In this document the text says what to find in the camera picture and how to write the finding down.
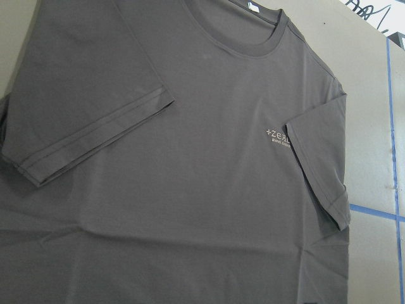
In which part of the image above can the dark brown t-shirt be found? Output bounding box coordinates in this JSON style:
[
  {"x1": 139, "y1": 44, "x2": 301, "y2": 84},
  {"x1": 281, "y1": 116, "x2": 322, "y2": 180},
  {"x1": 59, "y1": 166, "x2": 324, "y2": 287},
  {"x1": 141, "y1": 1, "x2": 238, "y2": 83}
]
[{"x1": 1, "y1": 1, "x2": 350, "y2": 303}]

